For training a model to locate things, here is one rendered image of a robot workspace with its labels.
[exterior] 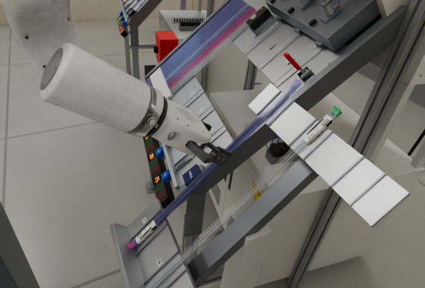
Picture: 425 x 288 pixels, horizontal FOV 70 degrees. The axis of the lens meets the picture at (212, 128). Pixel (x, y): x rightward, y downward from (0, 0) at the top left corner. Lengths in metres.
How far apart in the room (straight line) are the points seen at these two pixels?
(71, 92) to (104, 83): 0.04
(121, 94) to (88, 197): 1.45
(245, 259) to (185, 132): 0.32
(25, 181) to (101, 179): 0.41
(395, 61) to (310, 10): 0.25
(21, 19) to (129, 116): 0.18
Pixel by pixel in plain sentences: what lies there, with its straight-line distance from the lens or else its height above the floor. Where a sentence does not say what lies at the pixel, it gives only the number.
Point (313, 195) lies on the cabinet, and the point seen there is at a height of 0.60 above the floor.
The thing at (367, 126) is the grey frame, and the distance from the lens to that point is 0.94.
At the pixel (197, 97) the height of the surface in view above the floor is 0.83.
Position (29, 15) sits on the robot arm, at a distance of 0.46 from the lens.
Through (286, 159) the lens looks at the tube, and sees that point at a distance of 0.56.
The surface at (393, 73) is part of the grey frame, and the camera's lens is 0.88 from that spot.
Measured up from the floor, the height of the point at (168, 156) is 0.74.
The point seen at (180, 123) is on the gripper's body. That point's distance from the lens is 0.49.
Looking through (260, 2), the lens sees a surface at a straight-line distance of 1.22.
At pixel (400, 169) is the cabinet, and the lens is 1.36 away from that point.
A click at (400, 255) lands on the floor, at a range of 1.95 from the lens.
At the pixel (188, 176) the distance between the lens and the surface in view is 0.79.
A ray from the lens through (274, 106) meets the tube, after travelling 0.63.
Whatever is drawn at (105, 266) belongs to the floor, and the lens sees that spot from 1.59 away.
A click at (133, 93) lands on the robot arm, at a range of 0.45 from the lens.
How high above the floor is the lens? 1.34
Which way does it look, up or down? 35 degrees down
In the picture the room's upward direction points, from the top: 6 degrees clockwise
